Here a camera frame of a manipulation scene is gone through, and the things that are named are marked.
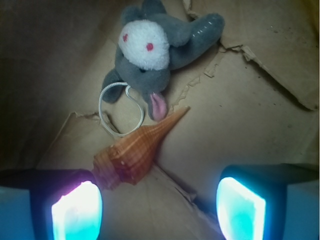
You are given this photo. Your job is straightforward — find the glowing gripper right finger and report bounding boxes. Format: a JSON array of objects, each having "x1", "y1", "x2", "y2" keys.
[{"x1": 216, "y1": 163, "x2": 320, "y2": 240}]

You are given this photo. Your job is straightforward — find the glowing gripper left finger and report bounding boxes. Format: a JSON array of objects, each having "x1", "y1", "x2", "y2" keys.
[{"x1": 0, "y1": 168, "x2": 103, "y2": 240}]

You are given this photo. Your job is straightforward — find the orange spiral sea shell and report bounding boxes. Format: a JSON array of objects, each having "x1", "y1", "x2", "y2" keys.
[{"x1": 92, "y1": 106, "x2": 190, "y2": 190}]

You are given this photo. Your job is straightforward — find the brown paper bag tray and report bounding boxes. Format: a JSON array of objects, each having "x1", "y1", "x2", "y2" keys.
[{"x1": 0, "y1": 0, "x2": 320, "y2": 240}]

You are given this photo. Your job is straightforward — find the grey plush toy animal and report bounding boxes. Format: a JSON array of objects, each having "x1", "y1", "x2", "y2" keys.
[{"x1": 102, "y1": 0, "x2": 225, "y2": 122}]

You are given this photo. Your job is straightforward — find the white string loop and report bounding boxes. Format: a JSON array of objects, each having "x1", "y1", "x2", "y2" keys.
[{"x1": 98, "y1": 82, "x2": 145, "y2": 138}]

